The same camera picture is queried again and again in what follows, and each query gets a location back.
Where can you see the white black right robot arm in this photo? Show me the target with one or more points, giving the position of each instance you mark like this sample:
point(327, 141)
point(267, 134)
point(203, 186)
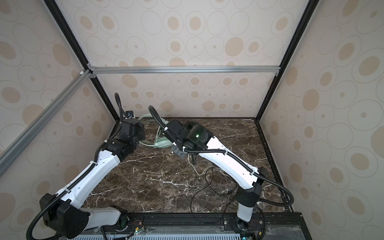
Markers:
point(195, 139)

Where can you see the silver aluminium back rail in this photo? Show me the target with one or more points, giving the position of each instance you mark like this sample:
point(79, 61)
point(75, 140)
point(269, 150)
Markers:
point(185, 70)

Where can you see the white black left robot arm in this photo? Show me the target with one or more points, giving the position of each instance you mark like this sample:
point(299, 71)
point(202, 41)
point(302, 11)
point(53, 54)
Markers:
point(63, 212)

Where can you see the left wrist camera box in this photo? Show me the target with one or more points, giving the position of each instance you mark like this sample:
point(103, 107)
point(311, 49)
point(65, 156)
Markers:
point(129, 114)

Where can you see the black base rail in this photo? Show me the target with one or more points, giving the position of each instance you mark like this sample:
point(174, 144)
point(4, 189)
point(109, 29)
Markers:
point(205, 226)

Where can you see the black vertical frame post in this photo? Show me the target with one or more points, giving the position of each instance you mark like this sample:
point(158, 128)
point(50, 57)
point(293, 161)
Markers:
point(302, 25)
point(60, 20)

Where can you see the silver aluminium rail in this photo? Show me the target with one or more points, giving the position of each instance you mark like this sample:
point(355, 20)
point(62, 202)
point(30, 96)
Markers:
point(26, 137)
point(185, 70)

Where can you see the silver aluminium left rail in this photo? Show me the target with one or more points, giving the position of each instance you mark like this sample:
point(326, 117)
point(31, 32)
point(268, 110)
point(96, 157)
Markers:
point(26, 137)

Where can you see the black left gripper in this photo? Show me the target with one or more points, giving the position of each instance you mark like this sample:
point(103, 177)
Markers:
point(142, 132)

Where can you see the black vertical frame post right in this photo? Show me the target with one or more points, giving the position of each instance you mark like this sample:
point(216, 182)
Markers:
point(302, 25)

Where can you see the black vertical frame post left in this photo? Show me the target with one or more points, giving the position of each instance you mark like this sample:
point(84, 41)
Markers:
point(60, 20)

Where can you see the mint green headphones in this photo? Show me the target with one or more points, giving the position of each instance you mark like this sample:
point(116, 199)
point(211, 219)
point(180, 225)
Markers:
point(160, 141)

